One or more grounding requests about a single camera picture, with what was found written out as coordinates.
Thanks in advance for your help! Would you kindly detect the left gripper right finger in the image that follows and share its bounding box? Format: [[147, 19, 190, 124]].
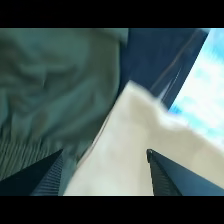
[[145, 148, 224, 197]]

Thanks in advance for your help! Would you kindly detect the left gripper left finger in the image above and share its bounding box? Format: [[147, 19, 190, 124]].
[[0, 148, 65, 197]]

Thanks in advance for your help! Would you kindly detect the tan garment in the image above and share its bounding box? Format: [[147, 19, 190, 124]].
[[63, 80, 224, 197]]

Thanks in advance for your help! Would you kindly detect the green garment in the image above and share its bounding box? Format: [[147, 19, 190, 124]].
[[0, 27, 130, 197]]

